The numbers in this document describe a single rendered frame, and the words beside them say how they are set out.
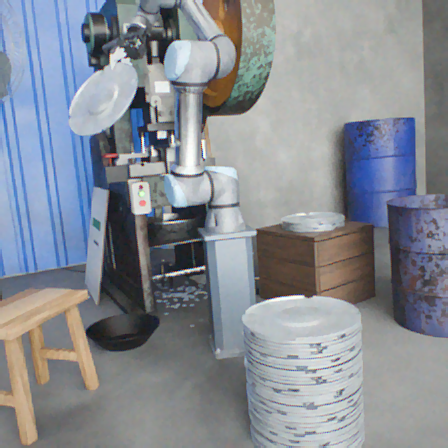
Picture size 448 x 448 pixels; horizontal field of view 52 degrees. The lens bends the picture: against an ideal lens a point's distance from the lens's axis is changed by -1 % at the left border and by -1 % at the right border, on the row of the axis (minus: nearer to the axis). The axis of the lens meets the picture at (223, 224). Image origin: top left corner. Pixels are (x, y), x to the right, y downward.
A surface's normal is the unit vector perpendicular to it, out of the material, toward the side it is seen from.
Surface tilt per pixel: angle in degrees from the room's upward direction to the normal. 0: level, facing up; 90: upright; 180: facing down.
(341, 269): 90
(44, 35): 90
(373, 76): 90
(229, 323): 90
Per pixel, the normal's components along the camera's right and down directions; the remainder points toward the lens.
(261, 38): 0.46, 0.33
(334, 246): 0.56, 0.08
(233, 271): 0.17, 0.14
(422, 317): -0.75, 0.20
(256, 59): 0.44, 0.56
